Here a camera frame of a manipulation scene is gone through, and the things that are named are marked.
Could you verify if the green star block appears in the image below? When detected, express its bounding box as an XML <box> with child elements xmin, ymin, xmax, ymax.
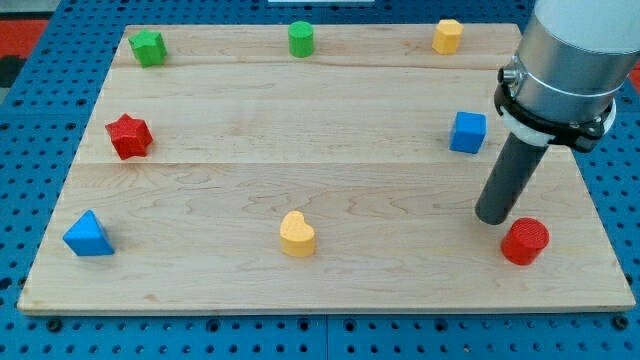
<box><xmin>128</xmin><ymin>29</ymin><xmax>167</xmax><ymax>68</ymax></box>

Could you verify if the red cylinder block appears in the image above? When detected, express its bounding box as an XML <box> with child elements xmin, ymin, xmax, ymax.
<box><xmin>501</xmin><ymin>218</ymin><xmax>550</xmax><ymax>266</ymax></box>

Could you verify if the yellow heart block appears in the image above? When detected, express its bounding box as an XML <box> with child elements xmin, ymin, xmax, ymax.
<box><xmin>280</xmin><ymin>210</ymin><xmax>316</xmax><ymax>258</ymax></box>

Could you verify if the green cylinder block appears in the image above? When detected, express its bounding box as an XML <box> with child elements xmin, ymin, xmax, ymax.
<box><xmin>288</xmin><ymin>21</ymin><xmax>315</xmax><ymax>58</ymax></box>

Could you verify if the blue triangle block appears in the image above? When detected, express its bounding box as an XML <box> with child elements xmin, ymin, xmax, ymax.
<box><xmin>62</xmin><ymin>210</ymin><xmax>115</xmax><ymax>256</ymax></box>

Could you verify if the yellow hexagon block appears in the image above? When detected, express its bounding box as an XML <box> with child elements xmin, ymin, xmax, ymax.
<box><xmin>432</xmin><ymin>19</ymin><xmax>464</xmax><ymax>55</ymax></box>

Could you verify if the red star block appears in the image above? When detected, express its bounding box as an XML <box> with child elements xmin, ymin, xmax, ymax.
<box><xmin>105</xmin><ymin>113</ymin><xmax>153</xmax><ymax>160</ymax></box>

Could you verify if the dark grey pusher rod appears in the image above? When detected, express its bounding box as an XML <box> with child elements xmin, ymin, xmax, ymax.
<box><xmin>475</xmin><ymin>133</ymin><xmax>548</xmax><ymax>225</ymax></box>

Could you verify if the blue cube block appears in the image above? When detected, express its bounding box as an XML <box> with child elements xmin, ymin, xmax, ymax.
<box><xmin>449</xmin><ymin>112</ymin><xmax>487</xmax><ymax>154</ymax></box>

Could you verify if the light wooden board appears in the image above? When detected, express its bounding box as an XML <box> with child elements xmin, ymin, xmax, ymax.
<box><xmin>18</xmin><ymin>24</ymin><xmax>635</xmax><ymax>316</ymax></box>

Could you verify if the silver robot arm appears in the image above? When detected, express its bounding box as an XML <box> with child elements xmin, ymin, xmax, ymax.
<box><xmin>494</xmin><ymin>0</ymin><xmax>639</xmax><ymax>152</ymax></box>

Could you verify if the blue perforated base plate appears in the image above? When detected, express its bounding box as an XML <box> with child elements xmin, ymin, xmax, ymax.
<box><xmin>1</xmin><ymin>0</ymin><xmax>639</xmax><ymax>359</ymax></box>

